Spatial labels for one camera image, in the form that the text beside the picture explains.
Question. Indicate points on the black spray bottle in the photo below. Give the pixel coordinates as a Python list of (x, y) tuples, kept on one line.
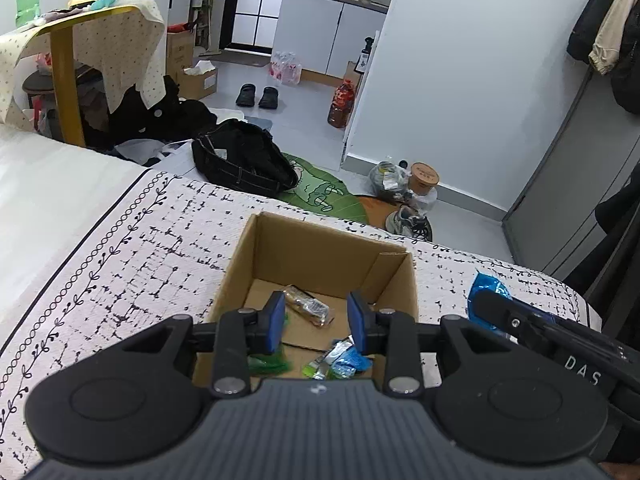
[(366, 55)]

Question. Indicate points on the green frog rug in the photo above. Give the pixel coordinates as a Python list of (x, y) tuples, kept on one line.
[(320, 192)]

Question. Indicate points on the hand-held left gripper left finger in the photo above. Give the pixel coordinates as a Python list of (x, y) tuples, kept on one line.
[(277, 320)]

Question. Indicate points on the dark round stool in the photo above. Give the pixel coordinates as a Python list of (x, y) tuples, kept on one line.
[(37, 82)]

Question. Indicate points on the black bag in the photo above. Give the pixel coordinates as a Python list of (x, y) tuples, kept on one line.
[(240, 155)]

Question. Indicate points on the green shiny candy packet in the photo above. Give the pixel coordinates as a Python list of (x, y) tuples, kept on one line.
[(272, 362)]

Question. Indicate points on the small blue snack packet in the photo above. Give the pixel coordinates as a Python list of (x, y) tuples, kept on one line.
[(350, 364)]

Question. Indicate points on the black clothes pile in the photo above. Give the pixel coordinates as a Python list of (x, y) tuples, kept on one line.
[(150, 115)]

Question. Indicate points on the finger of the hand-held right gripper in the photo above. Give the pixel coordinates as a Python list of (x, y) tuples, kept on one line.
[(505, 317)]

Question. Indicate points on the black hanging coat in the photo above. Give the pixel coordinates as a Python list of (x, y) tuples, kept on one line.
[(587, 20)]

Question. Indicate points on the grey sneaker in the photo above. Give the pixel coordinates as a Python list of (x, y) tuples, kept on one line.
[(405, 220)]

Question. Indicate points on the white black printed blanket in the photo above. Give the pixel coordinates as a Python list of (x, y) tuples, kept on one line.
[(125, 270)]

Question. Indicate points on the yellow wooden table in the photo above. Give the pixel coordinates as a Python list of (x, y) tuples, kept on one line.
[(67, 85)]

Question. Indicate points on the white bed sheet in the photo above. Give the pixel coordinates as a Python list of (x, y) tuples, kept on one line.
[(50, 200)]

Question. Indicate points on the open cardboard box with paper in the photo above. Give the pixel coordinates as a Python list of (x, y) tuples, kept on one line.
[(200, 85)]

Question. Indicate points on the white kitchen cabinet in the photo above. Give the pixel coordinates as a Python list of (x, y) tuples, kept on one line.
[(310, 30)]

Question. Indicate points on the black slipper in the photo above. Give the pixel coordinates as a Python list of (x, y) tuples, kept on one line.
[(268, 98), (246, 95)]

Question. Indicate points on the red oil bottle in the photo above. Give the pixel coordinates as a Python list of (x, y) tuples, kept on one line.
[(341, 107)]

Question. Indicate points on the pack of water bottles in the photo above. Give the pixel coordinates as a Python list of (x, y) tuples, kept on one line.
[(286, 67)]

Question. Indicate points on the small side table with cloth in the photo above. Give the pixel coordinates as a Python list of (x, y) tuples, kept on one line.
[(125, 45)]

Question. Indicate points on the grey plastic trash bag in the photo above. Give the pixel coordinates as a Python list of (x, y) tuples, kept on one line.
[(387, 180)]

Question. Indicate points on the brown round tub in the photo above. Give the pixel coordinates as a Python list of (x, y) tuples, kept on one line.
[(424, 177)]

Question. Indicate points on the black framed glass door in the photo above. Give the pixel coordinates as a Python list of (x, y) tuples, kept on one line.
[(255, 10)]

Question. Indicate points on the green foil snack packet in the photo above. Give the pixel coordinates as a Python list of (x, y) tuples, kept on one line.
[(325, 360)]

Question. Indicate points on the clear brown snack bar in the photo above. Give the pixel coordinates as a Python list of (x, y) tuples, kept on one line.
[(302, 305)]

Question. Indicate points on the tall cardboard box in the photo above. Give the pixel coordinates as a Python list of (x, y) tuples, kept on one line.
[(180, 55)]

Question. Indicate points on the brown cardboard box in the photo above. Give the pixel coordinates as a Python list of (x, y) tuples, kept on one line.
[(240, 265)]

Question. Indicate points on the beige hanging garment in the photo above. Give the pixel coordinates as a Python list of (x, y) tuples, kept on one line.
[(612, 25)]

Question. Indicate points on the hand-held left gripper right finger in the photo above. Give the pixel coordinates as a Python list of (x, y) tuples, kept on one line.
[(356, 322)]

